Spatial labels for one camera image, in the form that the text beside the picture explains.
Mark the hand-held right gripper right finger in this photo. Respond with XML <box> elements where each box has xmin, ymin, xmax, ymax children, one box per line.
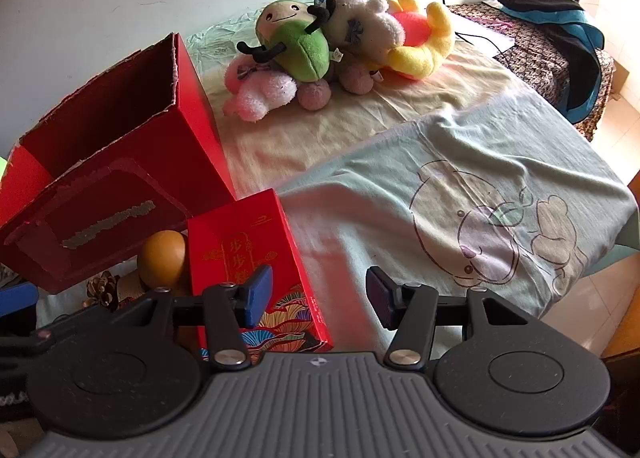
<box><xmin>365</xmin><ymin>265</ymin><xmax>531</xmax><ymax>372</ymax></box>

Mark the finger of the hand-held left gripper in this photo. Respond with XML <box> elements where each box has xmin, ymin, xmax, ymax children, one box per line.
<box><xmin>0</xmin><ymin>282</ymin><xmax>40</xmax><ymax>323</ymax></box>

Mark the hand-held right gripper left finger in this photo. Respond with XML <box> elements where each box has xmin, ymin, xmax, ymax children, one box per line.
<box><xmin>112</xmin><ymin>265</ymin><xmax>275</xmax><ymax>372</ymax></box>

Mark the small red gift box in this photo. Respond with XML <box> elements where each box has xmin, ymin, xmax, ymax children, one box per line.
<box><xmin>186</xmin><ymin>188</ymin><xmax>335</xmax><ymax>356</ymax></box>

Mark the brown pine cone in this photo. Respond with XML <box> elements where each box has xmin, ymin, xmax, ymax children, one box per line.
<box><xmin>86</xmin><ymin>272</ymin><xmax>121</xmax><ymax>311</ymax></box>

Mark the large red cardboard box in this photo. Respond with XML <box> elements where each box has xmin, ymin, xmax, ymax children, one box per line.
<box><xmin>0</xmin><ymin>32</ymin><xmax>238</xmax><ymax>295</ymax></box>

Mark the light green printed sheet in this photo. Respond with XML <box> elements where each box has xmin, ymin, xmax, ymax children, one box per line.
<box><xmin>35</xmin><ymin>13</ymin><xmax>638</xmax><ymax>354</ymax></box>

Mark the cream cloth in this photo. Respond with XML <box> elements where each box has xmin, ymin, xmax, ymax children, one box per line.
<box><xmin>220</xmin><ymin>40</ymin><xmax>526</xmax><ymax>201</ymax></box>

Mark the yellow and pink plush toy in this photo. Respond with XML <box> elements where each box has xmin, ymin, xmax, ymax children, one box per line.
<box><xmin>370</xmin><ymin>0</ymin><xmax>457</xmax><ymax>83</ymax></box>

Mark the green bean plush toy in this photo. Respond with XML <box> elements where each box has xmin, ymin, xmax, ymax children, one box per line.
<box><xmin>236</xmin><ymin>0</ymin><xmax>333</xmax><ymax>85</ymax></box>

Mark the white paper sheet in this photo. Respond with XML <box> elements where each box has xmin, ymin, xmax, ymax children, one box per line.
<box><xmin>452</xmin><ymin>15</ymin><xmax>516</xmax><ymax>56</ymax></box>

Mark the brown patterned cloth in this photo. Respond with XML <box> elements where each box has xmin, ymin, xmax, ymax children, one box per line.
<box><xmin>446</xmin><ymin>2</ymin><xmax>616</xmax><ymax>141</ymax></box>

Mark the black and blue clothes pile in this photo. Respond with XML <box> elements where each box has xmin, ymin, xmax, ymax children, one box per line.
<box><xmin>495</xmin><ymin>0</ymin><xmax>606</xmax><ymax>124</ymax></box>

